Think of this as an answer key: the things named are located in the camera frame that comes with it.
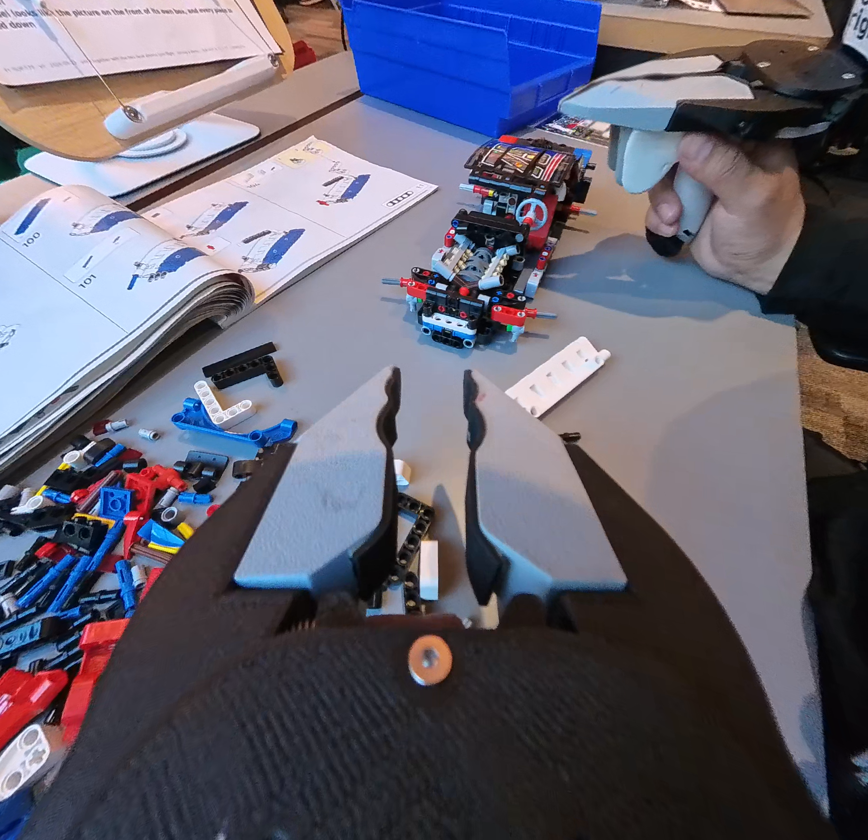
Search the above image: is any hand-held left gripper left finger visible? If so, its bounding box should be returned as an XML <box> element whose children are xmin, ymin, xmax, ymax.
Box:
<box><xmin>234</xmin><ymin>366</ymin><xmax>401</xmax><ymax>600</ymax></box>

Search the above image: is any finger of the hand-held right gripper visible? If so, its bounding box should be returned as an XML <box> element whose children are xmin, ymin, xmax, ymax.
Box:
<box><xmin>557</xmin><ymin>76</ymin><xmax>755</xmax><ymax>134</ymax></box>
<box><xmin>589</xmin><ymin>54</ymin><xmax>731</xmax><ymax>85</ymax></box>

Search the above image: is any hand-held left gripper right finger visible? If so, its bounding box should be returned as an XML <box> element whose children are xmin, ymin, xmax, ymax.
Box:
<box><xmin>463</xmin><ymin>369</ymin><xmax>628</xmax><ymax>607</ymax></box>

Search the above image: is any white long toy panel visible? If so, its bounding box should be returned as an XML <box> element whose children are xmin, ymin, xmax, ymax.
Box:
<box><xmin>505</xmin><ymin>336</ymin><xmax>611</xmax><ymax>418</ymax></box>

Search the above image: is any pile of mixed toy bricks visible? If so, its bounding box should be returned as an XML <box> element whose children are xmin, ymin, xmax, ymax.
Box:
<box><xmin>0</xmin><ymin>416</ymin><xmax>440</xmax><ymax>810</ymax></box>

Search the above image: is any grey desk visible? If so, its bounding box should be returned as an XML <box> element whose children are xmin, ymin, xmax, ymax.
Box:
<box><xmin>0</xmin><ymin>50</ymin><xmax>834</xmax><ymax>817</ymax></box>

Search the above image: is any person's right hand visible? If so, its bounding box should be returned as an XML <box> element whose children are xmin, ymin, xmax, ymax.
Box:
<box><xmin>644</xmin><ymin>134</ymin><xmax>808</xmax><ymax>296</ymax></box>

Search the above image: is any printed sticker sheet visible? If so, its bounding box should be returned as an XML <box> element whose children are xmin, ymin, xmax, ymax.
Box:
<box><xmin>542</xmin><ymin>113</ymin><xmax>611</xmax><ymax>143</ymax></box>

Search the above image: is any blue curved toy panel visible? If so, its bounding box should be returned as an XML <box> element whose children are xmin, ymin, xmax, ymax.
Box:
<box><xmin>170</xmin><ymin>397</ymin><xmax>298</xmax><ymax>449</ymax></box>

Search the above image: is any white angled toy beam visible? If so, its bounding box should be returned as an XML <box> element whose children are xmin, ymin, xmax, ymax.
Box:
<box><xmin>193</xmin><ymin>378</ymin><xmax>258</xmax><ymax>425</ymax></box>

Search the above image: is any blue plastic bin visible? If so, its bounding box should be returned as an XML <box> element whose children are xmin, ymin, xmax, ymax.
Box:
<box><xmin>347</xmin><ymin>23</ymin><xmax>599</xmax><ymax>138</ymax></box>
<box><xmin>337</xmin><ymin>0</ymin><xmax>604</xmax><ymax>61</ymax></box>

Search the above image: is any black angled toy beam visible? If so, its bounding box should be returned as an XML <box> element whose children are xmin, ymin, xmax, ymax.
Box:
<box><xmin>201</xmin><ymin>341</ymin><xmax>285</xmax><ymax>389</ymax></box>

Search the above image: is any partly built toy car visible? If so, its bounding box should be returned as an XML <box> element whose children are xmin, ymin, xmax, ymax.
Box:
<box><xmin>382</xmin><ymin>134</ymin><xmax>599</xmax><ymax>350</ymax></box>

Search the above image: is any thick building instruction booklet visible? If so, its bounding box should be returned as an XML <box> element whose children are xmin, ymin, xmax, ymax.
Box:
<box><xmin>0</xmin><ymin>135</ymin><xmax>440</xmax><ymax>476</ymax></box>

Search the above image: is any wooden book stand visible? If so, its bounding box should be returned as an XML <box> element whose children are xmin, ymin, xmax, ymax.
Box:
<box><xmin>0</xmin><ymin>0</ymin><xmax>296</xmax><ymax>198</ymax></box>

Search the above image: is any printed instruction sheet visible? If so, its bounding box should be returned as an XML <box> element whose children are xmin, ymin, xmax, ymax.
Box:
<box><xmin>0</xmin><ymin>0</ymin><xmax>283</xmax><ymax>87</ymax></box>

